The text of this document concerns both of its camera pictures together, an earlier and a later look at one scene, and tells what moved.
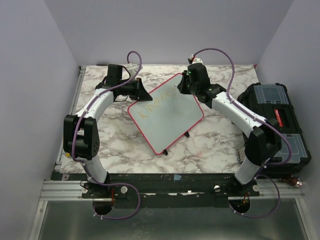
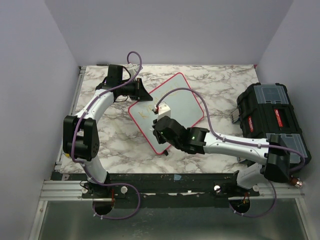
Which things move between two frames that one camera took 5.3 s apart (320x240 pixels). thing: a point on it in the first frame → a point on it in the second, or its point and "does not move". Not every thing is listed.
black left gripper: [140, 93] does not move
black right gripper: [181, 86] → [159, 140]
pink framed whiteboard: [170, 115] does not move
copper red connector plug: [294, 181] does not move
